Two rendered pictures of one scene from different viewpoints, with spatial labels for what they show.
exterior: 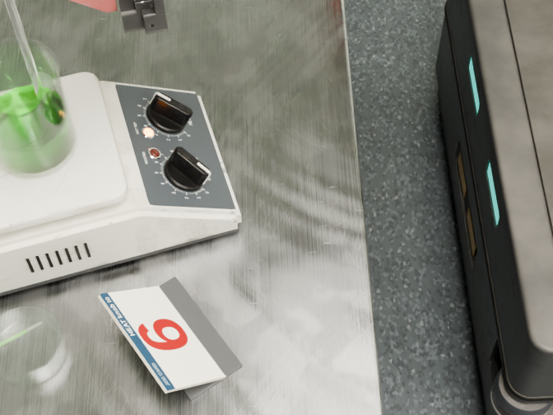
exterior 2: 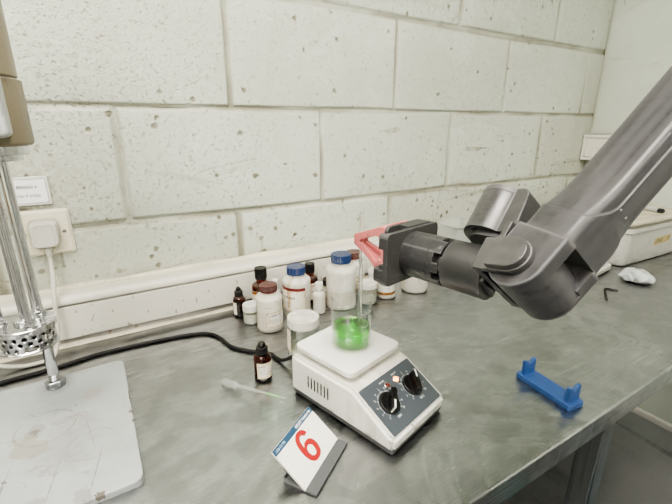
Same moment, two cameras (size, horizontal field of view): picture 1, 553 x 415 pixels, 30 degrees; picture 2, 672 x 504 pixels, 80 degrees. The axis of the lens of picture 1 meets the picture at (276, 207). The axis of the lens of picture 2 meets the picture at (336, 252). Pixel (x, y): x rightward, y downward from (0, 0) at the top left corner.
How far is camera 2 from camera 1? 0.42 m
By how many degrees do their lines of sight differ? 59
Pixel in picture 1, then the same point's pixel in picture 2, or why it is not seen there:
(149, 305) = (320, 434)
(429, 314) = not seen: outside the picture
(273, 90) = (483, 432)
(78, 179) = (345, 359)
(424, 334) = not seen: outside the picture
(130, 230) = (344, 398)
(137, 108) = (404, 370)
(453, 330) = not seen: outside the picture
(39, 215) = (319, 356)
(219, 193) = (395, 424)
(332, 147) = (480, 473)
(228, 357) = (316, 486)
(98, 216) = (337, 378)
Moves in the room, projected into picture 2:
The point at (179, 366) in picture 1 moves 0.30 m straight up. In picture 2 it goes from (293, 457) to (283, 216)
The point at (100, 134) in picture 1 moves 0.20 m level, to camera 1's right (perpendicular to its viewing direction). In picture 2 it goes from (372, 356) to (481, 445)
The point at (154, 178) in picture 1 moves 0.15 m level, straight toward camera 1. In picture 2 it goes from (374, 389) to (286, 445)
